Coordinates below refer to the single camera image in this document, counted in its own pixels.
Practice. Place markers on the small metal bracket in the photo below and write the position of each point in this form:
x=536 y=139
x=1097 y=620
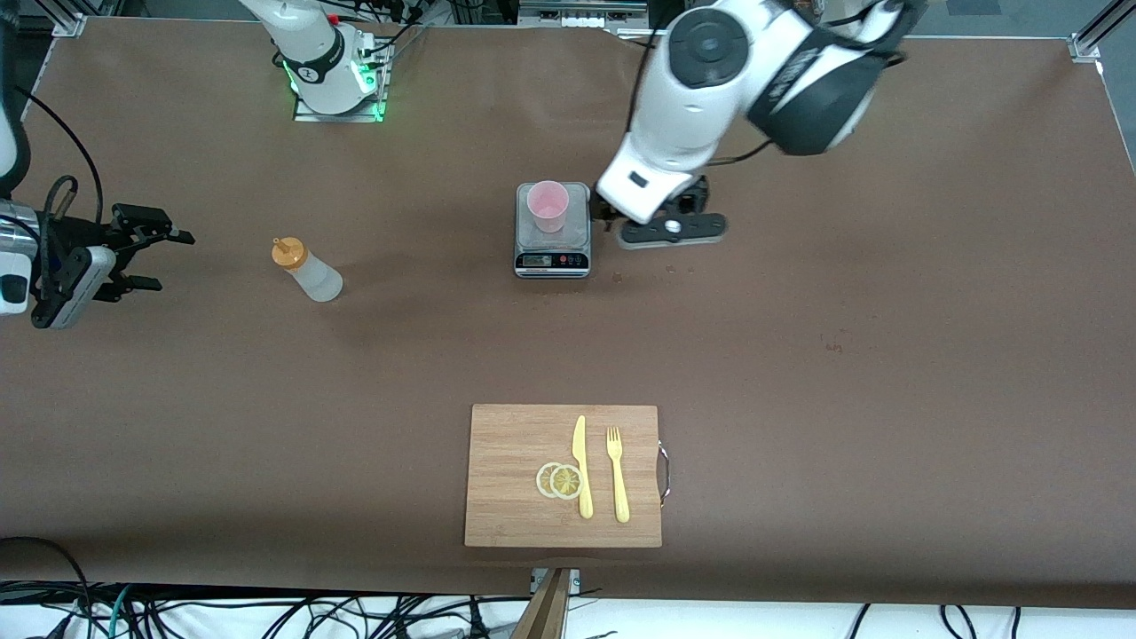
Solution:
x=575 y=581

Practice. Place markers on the yellow plastic fork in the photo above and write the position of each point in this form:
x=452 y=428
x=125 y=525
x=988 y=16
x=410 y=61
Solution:
x=621 y=497

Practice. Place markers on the sauce bottle with orange cap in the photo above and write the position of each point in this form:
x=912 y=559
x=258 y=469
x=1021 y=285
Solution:
x=315 y=280

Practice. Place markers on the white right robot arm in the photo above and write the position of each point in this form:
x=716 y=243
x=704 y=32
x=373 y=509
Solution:
x=315 y=62

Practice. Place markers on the yellow plastic knife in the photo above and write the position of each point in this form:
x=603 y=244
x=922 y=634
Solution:
x=586 y=497

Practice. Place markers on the wooden post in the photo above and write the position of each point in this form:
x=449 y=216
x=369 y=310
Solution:
x=546 y=612

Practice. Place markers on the wooden cutting board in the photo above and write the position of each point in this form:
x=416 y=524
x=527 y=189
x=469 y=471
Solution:
x=506 y=497

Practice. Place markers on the pink plastic cup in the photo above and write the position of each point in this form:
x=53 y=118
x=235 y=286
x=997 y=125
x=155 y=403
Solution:
x=548 y=204

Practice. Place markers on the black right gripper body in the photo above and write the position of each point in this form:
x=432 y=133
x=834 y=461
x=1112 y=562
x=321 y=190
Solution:
x=78 y=238

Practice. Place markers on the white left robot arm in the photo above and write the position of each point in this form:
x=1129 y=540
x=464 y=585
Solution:
x=701 y=98

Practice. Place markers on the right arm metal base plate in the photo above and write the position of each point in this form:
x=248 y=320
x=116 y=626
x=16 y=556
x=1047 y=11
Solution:
x=306 y=115

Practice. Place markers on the lemon slice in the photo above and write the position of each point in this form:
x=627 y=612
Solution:
x=541 y=480
x=565 y=482

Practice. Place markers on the aluminium frame profile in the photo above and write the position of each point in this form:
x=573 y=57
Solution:
x=69 y=22
x=1087 y=44

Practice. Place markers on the grey power strip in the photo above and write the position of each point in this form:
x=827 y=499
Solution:
x=577 y=19

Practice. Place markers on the silver digital kitchen scale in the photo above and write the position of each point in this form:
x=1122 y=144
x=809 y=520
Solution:
x=552 y=260

